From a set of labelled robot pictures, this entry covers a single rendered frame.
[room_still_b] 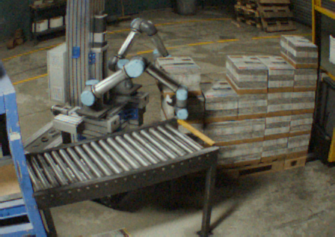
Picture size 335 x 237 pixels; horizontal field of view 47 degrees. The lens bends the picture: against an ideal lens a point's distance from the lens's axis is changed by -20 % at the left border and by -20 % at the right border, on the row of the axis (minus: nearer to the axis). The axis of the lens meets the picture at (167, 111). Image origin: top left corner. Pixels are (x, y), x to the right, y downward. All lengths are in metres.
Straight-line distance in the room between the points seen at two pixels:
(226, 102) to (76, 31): 1.37
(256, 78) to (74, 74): 1.51
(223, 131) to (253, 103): 0.35
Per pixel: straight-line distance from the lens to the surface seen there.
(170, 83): 3.40
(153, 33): 3.98
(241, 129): 3.96
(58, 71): 3.82
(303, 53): 3.98
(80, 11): 3.60
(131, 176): 2.78
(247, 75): 3.80
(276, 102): 4.00
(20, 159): 2.22
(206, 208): 3.29
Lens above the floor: 2.25
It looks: 24 degrees down
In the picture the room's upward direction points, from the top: straight up
